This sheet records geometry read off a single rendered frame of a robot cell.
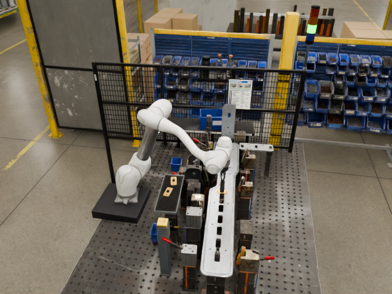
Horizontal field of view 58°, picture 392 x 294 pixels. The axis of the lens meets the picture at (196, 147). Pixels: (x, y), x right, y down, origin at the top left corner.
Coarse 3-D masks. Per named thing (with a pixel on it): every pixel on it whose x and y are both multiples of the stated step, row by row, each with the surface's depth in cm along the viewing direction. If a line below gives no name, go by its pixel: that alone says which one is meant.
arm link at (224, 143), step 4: (224, 136) 232; (220, 140) 229; (224, 140) 229; (228, 140) 229; (220, 144) 229; (224, 144) 228; (228, 144) 229; (216, 148) 230; (220, 148) 228; (224, 148) 228; (228, 148) 229; (228, 152) 229; (228, 156) 229
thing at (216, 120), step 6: (210, 108) 329; (216, 108) 329; (204, 114) 332; (210, 114) 332; (216, 114) 333; (228, 114) 333; (204, 120) 318; (216, 120) 318; (204, 126) 321; (216, 126) 321
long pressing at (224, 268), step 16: (208, 208) 241; (224, 208) 242; (208, 224) 230; (224, 224) 230; (208, 240) 218; (224, 240) 218; (208, 256) 208; (224, 256) 208; (208, 272) 199; (224, 272) 199
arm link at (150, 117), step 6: (150, 108) 246; (156, 108) 247; (138, 114) 244; (144, 114) 242; (150, 114) 242; (156, 114) 243; (162, 114) 249; (138, 120) 247; (144, 120) 242; (150, 120) 240; (156, 120) 240; (150, 126) 242; (156, 126) 241
